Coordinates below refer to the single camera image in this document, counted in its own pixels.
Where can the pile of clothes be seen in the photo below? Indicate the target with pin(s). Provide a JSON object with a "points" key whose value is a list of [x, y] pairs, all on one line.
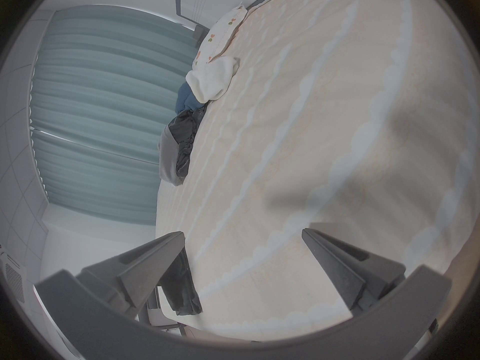
{"points": [[180, 141]]}

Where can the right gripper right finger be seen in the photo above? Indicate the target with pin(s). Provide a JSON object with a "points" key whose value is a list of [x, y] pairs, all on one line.
{"points": [[348, 272]]}

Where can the grey bedside table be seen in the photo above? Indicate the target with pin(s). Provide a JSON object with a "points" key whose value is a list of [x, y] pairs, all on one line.
{"points": [[199, 33]]}

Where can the black T-shirt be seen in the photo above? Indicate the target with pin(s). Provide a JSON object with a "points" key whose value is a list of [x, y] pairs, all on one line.
{"points": [[182, 287]]}

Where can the white printed pillow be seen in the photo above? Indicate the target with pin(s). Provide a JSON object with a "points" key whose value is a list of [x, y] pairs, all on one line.
{"points": [[219, 32]]}

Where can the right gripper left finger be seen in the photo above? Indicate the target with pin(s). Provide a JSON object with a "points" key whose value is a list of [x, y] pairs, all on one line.
{"points": [[150, 272]]}

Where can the bed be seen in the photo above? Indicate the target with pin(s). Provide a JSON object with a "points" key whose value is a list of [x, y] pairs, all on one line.
{"points": [[337, 126]]}

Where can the blue-green curtain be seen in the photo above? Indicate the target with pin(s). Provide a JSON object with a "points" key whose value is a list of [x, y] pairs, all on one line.
{"points": [[105, 69], [97, 178]]}

